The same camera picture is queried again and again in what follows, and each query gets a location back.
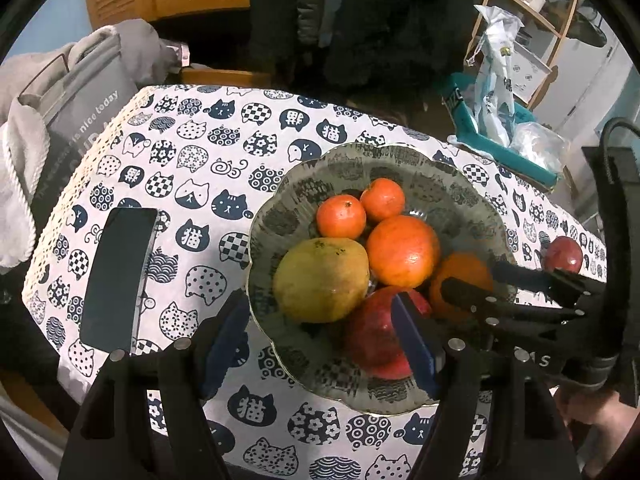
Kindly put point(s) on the cat print tablecloth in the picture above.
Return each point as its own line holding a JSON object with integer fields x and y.
{"x": 200, "y": 160}

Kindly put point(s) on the black smartphone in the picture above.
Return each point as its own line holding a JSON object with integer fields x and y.
{"x": 117, "y": 280}

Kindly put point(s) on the dark hanging clothes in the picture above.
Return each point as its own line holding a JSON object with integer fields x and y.
{"x": 390, "y": 25}

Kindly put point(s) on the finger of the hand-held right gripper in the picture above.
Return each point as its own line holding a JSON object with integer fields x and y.
{"x": 522, "y": 276}
{"x": 470, "y": 294}

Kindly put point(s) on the small pink tag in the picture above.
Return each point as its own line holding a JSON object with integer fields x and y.
{"x": 181, "y": 54}

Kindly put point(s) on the white printed plastic bag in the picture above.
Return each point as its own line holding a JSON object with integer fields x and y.
{"x": 495, "y": 60}

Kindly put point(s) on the small tangerine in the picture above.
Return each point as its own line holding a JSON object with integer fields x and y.
{"x": 341, "y": 217}
{"x": 384, "y": 199}

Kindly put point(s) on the teal plastic basket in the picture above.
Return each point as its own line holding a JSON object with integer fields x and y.
{"x": 505, "y": 152}

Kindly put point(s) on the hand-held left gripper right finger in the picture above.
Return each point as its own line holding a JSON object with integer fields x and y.
{"x": 415, "y": 345}

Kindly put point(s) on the grey tote bag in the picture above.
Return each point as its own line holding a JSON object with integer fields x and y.
{"x": 85, "y": 110}

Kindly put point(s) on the large yellow-green pear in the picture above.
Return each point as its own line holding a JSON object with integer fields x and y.
{"x": 320, "y": 280}

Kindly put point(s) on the medium orange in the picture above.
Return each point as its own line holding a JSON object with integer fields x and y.
{"x": 462, "y": 272}

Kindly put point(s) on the person's right hand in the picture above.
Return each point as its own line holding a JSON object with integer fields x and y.
{"x": 595, "y": 425}

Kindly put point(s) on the wooden shelf rack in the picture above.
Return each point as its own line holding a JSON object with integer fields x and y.
{"x": 530, "y": 10}

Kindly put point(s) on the large orange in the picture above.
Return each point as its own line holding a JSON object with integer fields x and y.
{"x": 402, "y": 250}

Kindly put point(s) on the clear plastic bag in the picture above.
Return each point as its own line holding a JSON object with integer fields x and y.
{"x": 537, "y": 145}

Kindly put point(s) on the light grey hooded sweatshirt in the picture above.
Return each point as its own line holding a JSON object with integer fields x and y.
{"x": 20, "y": 160}

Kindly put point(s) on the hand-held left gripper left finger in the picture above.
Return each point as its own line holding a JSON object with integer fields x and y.
{"x": 225, "y": 345}

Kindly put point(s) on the clear glass fruit bowl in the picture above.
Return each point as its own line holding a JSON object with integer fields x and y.
{"x": 310, "y": 190}

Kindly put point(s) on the grey hanging jacket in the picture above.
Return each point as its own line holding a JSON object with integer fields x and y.
{"x": 317, "y": 0}

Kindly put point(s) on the white storage box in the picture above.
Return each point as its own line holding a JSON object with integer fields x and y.
{"x": 525, "y": 70}

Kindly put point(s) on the small red apple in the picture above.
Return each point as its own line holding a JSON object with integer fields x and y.
{"x": 564, "y": 255}

